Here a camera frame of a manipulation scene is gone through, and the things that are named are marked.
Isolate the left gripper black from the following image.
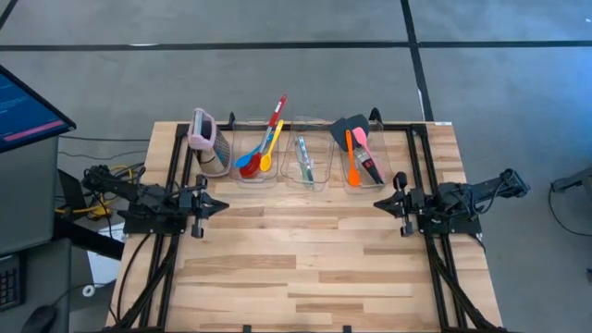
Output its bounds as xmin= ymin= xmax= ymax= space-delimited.
xmin=179 ymin=174 xmax=230 ymax=240

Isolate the white paper sheet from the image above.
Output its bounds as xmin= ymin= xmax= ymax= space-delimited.
xmin=86 ymin=221 xmax=126 ymax=286

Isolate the yellow hand tool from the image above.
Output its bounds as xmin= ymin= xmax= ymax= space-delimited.
xmin=55 ymin=204 xmax=113 ymax=221

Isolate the computer monitor blue screen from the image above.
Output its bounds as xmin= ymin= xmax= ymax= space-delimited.
xmin=0 ymin=64 xmax=78 ymax=154

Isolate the steel knife green handle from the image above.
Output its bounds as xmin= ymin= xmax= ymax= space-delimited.
xmin=302 ymin=156 xmax=316 ymax=185

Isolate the black computer mouse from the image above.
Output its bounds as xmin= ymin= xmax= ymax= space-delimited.
xmin=20 ymin=304 xmax=57 ymax=333

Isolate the black oval-headed spatula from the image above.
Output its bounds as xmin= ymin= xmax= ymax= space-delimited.
xmin=346 ymin=113 xmax=386 ymax=185

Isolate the black keyboard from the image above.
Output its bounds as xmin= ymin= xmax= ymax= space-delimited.
xmin=0 ymin=252 xmax=24 ymax=311

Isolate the orange silicone spatula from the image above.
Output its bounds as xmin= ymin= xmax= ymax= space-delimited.
xmin=344 ymin=129 xmax=363 ymax=188

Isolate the thin black floor cable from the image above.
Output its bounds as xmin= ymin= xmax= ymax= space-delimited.
xmin=58 ymin=135 xmax=150 ymax=142
xmin=58 ymin=150 xmax=149 ymax=161

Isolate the black aluminium table frame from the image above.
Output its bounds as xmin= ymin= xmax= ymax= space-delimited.
xmin=108 ymin=120 xmax=510 ymax=333

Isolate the steel box grater pink handle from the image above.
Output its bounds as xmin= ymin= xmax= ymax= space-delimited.
xmin=187 ymin=107 xmax=232 ymax=179

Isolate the red spoon steel neck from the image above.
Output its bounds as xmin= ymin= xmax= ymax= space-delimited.
xmin=239 ymin=93 xmax=288 ymax=179

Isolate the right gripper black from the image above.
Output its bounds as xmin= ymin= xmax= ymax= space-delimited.
xmin=373 ymin=171 xmax=426 ymax=239

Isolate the yellow cable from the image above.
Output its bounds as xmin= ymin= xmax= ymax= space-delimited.
xmin=100 ymin=165 xmax=134 ymax=186

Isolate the blue silicone spoon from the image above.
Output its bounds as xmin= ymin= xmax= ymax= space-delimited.
xmin=234 ymin=131 xmax=274 ymax=168

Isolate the pink silicone spatula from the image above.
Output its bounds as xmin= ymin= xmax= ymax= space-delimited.
xmin=351 ymin=127 xmax=386 ymax=182

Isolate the black power cable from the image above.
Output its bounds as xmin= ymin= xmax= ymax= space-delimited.
xmin=115 ymin=233 xmax=154 ymax=325

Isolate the yellow silicone spoon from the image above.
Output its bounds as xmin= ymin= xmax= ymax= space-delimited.
xmin=259 ymin=118 xmax=285 ymax=173

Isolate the black square-headed spatula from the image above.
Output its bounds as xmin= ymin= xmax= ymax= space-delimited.
xmin=328 ymin=117 xmax=371 ymax=167

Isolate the clear plastic bin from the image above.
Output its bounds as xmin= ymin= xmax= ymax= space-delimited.
xmin=279 ymin=120 xmax=335 ymax=191
xmin=229 ymin=117 xmax=280 ymax=185
xmin=337 ymin=120 xmax=394 ymax=190

